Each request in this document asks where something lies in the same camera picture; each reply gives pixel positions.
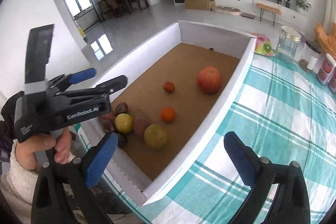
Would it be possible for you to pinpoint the clear jar black lid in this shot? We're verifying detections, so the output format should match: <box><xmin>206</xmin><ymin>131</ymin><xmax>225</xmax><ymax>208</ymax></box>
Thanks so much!
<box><xmin>298</xmin><ymin>40</ymin><xmax>322</xmax><ymax>73</ymax></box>

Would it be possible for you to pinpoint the orange lounge chair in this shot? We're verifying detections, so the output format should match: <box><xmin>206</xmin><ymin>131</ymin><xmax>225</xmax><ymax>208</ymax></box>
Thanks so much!
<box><xmin>314</xmin><ymin>22</ymin><xmax>336</xmax><ymax>59</ymax></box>

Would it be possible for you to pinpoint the red apple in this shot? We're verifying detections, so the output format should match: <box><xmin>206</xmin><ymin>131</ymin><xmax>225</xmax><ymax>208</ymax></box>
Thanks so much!
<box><xmin>197</xmin><ymin>66</ymin><xmax>222</xmax><ymax>95</ymax></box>

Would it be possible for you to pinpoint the clear jar gold lid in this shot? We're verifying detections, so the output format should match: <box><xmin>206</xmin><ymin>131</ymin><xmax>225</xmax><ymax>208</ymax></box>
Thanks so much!
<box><xmin>276</xmin><ymin>26</ymin><xmax>301</xmax><ymax>63</ymax></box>

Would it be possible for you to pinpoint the teal white plaid tablecloth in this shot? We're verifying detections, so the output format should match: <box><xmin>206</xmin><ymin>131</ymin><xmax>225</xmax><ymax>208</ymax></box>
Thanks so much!
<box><xmin>102</xmin><ymin>55</ymin><xmax>335</xmax><ymax>223</ymax></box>

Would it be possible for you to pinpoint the orange white can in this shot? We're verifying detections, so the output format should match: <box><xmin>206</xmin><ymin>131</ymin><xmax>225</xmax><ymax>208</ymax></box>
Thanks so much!
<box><xmin>328</xmin><ymin>68</ymin><xmax>336</xmax><ymax>94</ymax></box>
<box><xmin>317</xmin><ymin>53</ymin><xmax>335</xmax><ymax>85</ymax></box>

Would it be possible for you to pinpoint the white fleece sleeve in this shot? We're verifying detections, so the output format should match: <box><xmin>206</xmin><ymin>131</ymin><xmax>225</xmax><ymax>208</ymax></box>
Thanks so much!
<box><xmin>1</xmin><ymin>140</ymin><xmax>38</xmax><ymax>223</ymax></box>

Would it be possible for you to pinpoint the left orange white can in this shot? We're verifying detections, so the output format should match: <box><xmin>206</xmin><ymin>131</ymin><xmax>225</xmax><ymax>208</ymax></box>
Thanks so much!
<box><xmin>317</xmin><ymin>53</ymin><xmax>335</xmax><ymax>85</ymax></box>

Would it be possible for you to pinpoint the white cardboard box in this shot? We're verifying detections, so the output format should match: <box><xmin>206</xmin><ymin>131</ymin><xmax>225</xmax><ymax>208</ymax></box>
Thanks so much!
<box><xmin>76</xmin><ymin>20</ymin><xmax>257</xmax><ymax>207</ymax></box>

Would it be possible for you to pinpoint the wooden bench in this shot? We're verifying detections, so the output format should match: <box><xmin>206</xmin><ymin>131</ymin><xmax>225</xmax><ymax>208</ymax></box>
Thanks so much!
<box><xmin>256</xmin><ymin>3</ymin><xmax>281</xmax><ymax>26</ymax></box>

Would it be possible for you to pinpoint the fruit print tissue pack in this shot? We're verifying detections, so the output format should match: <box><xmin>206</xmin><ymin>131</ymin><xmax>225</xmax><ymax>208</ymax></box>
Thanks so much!
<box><xmin>251</xmin><ymin>32</ymin><xmax>276</xmax><ymax>57</ymax></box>

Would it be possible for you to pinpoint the potted green plant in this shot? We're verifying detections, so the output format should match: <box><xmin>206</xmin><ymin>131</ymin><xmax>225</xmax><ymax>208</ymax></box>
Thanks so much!
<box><xmin>286</xmin><ymin>0</ymin><xmax>311</xmax><ymax>12</ymax></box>

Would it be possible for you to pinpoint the yellow green round fruit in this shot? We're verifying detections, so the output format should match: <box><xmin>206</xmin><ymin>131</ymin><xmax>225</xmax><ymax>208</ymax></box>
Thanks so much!
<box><xmin>114</xmin><ymin>113</ymin><xmax>133</xmax><ymax>134</ymax></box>

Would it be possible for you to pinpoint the brown cardboard box on floor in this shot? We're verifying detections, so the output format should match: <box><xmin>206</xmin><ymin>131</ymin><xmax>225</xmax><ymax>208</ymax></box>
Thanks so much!
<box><xmin>184</xmin><ymin>0</ymin><xmax>216</xmax><ymax>11</ymax></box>

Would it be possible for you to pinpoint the person left hand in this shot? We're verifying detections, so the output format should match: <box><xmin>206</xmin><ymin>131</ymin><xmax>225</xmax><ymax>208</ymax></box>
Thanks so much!
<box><xmin>15</xmin><ymin>127</ymin><xmax>72</xmax><ymax>173</ymax></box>

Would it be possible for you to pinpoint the brown sweet potato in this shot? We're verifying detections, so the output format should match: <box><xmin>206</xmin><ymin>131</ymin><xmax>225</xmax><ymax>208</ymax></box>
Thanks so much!
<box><xmin>133</xmin><ymin>109</ymin><xmax>150</xmax><ymax>138</ymax></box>

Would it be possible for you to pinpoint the large green yellow pear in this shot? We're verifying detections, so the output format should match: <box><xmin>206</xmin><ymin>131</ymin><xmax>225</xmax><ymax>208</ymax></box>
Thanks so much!
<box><xmin>143</xmin><ymin>124</ymin><xmax>168</xmax><ymax>149</ymax></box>

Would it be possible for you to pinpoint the small orange tangerine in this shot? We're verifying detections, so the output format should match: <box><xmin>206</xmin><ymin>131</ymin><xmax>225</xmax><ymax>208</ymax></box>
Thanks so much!
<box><xmin>160</xmin><ymin>107</ymin><xmax>175</xmax><ymax>123</ymax></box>

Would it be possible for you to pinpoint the right orange white can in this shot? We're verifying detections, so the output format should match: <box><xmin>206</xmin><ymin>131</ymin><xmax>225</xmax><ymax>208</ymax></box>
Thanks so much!
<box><xmin>328</xmin><ymin>68</ymin><xmax>336</xmax><ymax>94</ymax></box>

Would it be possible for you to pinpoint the small red fruit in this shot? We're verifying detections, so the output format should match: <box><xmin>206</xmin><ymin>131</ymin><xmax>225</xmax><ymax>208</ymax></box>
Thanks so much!
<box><xmin>163</xmin><ymin>81</ymin><xmax>175</xmax><ymax>93</ymax></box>

